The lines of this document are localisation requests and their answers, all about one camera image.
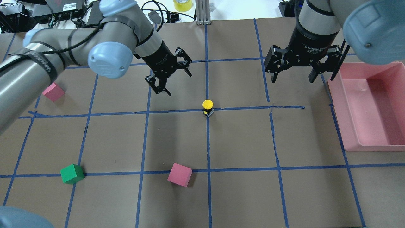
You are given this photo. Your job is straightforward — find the yellow push button switch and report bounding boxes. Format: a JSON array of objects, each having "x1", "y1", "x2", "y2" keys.
[{"x1": 202, "y1": 99, "x2": 214, "y2": 118}]

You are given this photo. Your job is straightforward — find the pink cube centre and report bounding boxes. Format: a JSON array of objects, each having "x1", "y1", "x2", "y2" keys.
[{"x1": 167, "y1": 163, "x2": 193, "y2": 187}]

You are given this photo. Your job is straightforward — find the aluminium frame post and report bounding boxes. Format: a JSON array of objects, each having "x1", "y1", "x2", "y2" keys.
[{"x1": 195, "y1": 0, "x2": 211, "y2": 25}]

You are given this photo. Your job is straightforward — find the black laptop charger brick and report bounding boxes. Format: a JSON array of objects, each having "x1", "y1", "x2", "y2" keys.
[{"x1": 85, "y1": 1, "x2": 103, "y2": 25}]

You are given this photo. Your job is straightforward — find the pink cube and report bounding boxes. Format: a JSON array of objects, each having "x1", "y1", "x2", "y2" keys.
[
  {"x1": 42, "y1": 82, "x2": 65, "y2": 102},
  {"x1": 167, "y1": 163, "x2": 193, "y2": 187}
]

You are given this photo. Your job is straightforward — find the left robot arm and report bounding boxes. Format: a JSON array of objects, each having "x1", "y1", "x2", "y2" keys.
[{"x1": 0, "y1": 0, "x2": 192, "y2": 133}]

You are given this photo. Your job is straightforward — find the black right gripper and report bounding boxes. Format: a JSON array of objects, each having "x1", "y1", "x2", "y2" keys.
[{"x1": 264, "y1": 24, "x2": 342, "y2": 83}]

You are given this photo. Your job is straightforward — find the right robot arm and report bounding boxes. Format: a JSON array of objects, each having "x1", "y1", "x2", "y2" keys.
[{"x1": 264, "y1": 0, "x2": 405, "y2": 83}]

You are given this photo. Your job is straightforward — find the pink cube far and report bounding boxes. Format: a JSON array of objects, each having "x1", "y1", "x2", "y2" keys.
[{"x1": 42, "y1": 82, "x2": 65, "y2": 102}]

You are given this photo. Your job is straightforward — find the yellow tape roll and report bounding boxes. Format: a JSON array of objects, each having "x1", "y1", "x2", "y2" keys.
[{"x1": 173, "y1": 0, "x2": 193, "y2": 12}]

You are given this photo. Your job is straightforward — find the green cube far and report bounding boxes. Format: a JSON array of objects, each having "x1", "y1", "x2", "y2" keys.
[{"x1": 60, "y1": 164, "x2": 85, "y2": 185}]

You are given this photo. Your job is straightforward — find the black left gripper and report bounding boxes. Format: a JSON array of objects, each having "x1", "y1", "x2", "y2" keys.
[{"x1": 141, "y1": 41, "x2": 193, "y2": 96}]

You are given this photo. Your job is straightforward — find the pink plastic bin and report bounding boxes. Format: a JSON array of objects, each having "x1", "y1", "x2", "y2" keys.
[{"x1": 328, "y1": 62, "x2": 405, "y2": 152}]

